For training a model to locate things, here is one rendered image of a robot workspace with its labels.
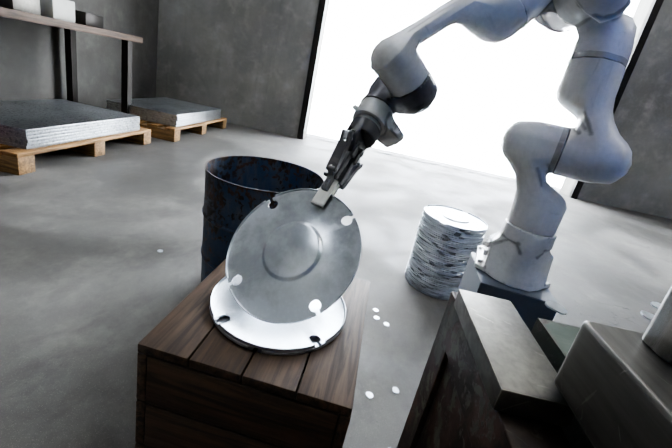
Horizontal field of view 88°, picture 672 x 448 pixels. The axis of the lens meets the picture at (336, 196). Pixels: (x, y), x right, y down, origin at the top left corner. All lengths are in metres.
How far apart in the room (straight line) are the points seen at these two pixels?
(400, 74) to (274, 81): 4.13
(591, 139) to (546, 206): 0.16
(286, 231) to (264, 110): 4.22
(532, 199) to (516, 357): 0.60
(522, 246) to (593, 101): 0.34
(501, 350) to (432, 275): 1.31
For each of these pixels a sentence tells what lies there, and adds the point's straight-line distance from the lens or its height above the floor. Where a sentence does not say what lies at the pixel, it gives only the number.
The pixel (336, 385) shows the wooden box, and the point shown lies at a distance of 0.68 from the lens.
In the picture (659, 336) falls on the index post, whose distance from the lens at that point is 0.33.
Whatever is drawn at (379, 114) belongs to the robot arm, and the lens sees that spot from 0.83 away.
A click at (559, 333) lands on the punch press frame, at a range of 0.43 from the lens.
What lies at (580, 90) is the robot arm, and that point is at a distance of 0.93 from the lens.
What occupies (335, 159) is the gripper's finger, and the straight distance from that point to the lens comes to 0.75.
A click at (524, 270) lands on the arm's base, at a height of 0.50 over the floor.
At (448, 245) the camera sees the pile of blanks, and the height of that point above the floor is 0.26.
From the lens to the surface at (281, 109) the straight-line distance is 4.85.
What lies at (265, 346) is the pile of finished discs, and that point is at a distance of 0.70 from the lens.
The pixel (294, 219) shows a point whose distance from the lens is 0.76.
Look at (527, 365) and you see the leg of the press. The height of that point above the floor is 0.64.
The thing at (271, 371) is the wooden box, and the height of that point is 0.35.
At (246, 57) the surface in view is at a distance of 4.98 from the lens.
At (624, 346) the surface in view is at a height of 0.70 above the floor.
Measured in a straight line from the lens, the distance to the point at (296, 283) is 0.70.
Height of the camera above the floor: 0.83
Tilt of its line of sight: 18 degrees down
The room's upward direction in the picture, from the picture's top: 12 degrees clockwise
